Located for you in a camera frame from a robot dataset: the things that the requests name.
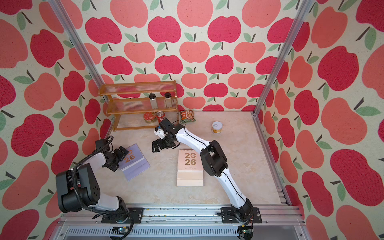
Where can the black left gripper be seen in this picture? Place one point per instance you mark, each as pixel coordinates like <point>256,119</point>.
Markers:
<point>121,155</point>

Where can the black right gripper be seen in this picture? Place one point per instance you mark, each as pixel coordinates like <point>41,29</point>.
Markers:
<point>160,142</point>

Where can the purple calendar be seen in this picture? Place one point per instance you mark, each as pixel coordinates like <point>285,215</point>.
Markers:
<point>134,163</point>

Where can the pink calendar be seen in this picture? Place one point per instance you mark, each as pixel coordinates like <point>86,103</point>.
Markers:
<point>190,172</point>

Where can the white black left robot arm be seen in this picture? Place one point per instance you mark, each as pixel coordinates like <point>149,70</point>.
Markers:
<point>78,188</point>

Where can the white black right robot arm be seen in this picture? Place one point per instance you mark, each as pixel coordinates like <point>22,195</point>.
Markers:
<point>214,163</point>

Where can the flat red tin can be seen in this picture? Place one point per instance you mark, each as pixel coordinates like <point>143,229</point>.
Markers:
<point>150,117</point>

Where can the red soda can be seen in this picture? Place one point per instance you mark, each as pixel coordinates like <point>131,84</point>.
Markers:
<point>160,116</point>

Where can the green orange snack packet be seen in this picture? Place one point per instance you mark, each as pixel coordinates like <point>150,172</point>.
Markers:
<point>187,116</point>

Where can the wooden three-tier shelf rack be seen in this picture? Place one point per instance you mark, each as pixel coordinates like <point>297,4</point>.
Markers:
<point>127,103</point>

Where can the left glass spice jar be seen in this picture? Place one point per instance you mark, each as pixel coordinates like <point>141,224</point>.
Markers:
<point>153,101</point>

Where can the glass spice jar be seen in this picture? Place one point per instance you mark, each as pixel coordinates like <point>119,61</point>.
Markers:
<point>153,101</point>
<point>168,99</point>

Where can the right glass spice jar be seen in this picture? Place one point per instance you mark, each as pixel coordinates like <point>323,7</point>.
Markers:
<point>168,99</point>

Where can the small yellow pull-tab can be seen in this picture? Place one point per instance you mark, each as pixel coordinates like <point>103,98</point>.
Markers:
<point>217,127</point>

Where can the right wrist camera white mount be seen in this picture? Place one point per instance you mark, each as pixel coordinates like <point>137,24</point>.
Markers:
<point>159,132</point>

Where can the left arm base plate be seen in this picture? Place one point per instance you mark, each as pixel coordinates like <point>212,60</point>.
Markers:
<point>132,215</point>

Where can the aluminium front rail frame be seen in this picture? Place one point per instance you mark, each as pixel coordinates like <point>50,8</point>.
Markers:
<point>185,222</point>

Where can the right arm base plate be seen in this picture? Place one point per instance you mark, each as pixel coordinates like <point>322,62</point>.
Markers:
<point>233,216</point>

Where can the left aluminium corner post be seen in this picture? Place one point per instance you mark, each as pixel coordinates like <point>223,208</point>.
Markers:
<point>71,31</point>

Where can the aluminium corner post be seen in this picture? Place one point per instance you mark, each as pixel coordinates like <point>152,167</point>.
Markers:
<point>302,13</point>
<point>71,31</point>

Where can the right aluminium corner post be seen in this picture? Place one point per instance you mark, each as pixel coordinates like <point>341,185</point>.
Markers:
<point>302,13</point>

